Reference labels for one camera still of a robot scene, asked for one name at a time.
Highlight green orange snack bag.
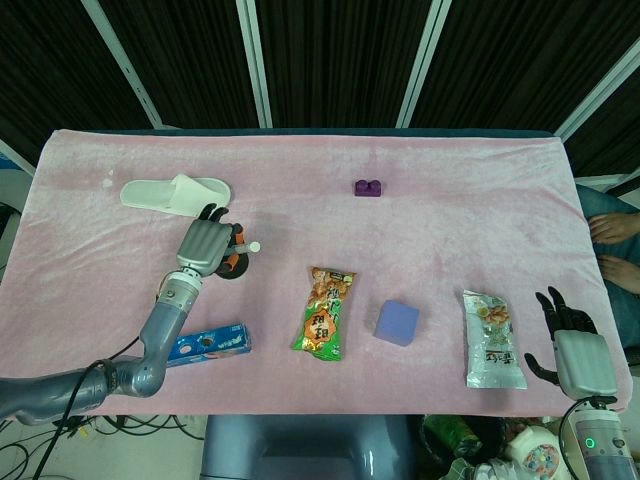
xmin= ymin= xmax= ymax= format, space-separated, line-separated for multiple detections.
xmin=292 ymin=266 xmax=357 ymax=362

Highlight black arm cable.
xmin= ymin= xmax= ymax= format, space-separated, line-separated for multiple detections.
xmin=558 ymin=398 xmax=582 ymax=480
xmin=51 ymin=284 xmax=169 ymax=427

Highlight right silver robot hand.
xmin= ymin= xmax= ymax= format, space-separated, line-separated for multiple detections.
xmin=523 ymin=286 xmax=619 ymax=401

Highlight pink fleece cloth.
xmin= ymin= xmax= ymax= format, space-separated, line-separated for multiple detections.
xmin=0 ymin=128 xmax=632 ymax=419

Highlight purple foam cube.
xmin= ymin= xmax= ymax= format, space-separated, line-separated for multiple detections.
xmin=372 ymin=298 xmax=421 ymax=348

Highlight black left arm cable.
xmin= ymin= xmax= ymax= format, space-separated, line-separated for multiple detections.
xmin=51 ymin=284 xmax=169 ymax=427

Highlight white jar coloured dots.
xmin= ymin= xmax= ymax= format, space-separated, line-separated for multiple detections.
xmin=503 ymin=427 xmax=560 ymax=477

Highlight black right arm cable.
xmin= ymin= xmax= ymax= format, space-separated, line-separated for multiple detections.
xmin=558 ymin=398 xmax=582 ymax=480

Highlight black floor cable tangle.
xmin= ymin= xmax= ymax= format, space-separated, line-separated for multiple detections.
xmin=0 ymin=413 xmax=206 ymax=480

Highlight white slipper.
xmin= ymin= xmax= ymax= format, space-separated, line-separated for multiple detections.
xmin=119 ymin=173 xmax=233 ymax=219

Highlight blue Oreo cookie box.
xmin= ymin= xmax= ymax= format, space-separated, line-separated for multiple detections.
xmin=164 ymin=322 xmax=253 ymax=370

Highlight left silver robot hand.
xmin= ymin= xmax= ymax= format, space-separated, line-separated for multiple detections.
xmin=174 ymin=202 xmax=246 ymax=277

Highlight green snack package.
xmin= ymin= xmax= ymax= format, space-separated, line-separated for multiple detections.
xmin=424 ymin=414 xmax=482 ymax=457

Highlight silver white snack bag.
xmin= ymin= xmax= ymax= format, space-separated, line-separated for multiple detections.
xmin=462 ymin=288 xmax=529 ymax=390

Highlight purple toy brick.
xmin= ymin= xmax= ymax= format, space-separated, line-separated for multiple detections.
xmin=353 ymin=178 xmax=385 ymax=199

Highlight bystander bare hand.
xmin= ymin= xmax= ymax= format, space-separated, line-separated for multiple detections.
xmin=588 ymin=212 xmax=640 ymax=245
xmin=598 ymin=253 xmax=640 ymax=294

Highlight blue-grey robot torso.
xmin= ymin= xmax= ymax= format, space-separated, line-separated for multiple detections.
xmin=199 ymin=413 xmax=426 ymax=480

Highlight white panel frame post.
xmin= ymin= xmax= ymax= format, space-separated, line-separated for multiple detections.
xmin=396 ymin=0 xmax=455 ymax=130
xmin=0 ymin=138 xmax=37 ymax=177
xmin=553 ymin=37 xmax=640 ymax=141
xmin=81 ymin=0 xmax=165 ymax=130
xmin=236 ymin=0 xmax=275 ymax=129

